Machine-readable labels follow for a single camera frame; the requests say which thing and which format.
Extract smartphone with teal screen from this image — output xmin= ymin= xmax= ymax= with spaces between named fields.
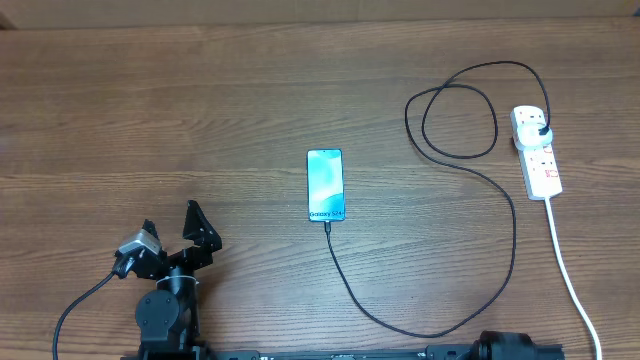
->
xmin=307 ymin=149 xmax=346 ymax=222

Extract black usb charging cable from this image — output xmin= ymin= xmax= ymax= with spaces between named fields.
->
xmin=323 ymin=60 xmax=553 ymax=339

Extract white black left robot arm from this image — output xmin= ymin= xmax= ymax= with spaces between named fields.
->
xmin=132 ymin=200 xmax=222 ymax=360

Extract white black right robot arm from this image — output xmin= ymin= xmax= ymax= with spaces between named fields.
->
xmin=470 ymin=331 xmax=537 ymax=360

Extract white charger plug adapter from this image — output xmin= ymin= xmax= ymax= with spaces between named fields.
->
xmin=514 ymin=123 xmax=553 ymax=151

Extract white power strip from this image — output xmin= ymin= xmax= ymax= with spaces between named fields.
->
xmin=510 ymin=105 xmax=562 ymax=200

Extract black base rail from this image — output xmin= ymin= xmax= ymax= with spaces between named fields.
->
xmin=120 ymin=344 xmax=565 ymax=360

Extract white power strip cord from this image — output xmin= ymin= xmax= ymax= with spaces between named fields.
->
xmin=543 ymin=196 xmax=604 ymax=360

